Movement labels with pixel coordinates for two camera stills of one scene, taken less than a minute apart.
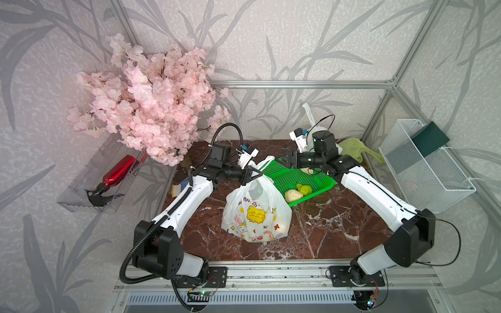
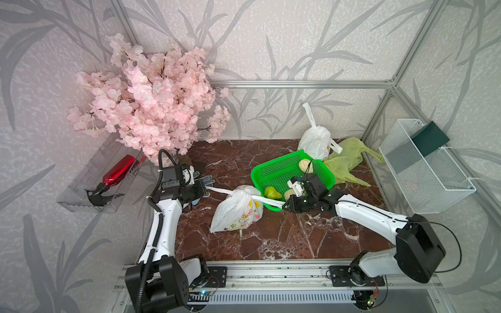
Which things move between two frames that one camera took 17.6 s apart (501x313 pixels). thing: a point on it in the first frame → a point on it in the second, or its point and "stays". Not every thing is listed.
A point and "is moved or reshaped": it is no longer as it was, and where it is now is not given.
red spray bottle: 97,195 stays
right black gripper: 294,154 → 292,201
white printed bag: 258,212 is moved or reshaped
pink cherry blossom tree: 162,102 stays
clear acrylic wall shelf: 113,152 stays
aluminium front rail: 286,276 stays
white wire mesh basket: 437,181 stays
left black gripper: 246,176 → 198,187
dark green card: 429,138 stays
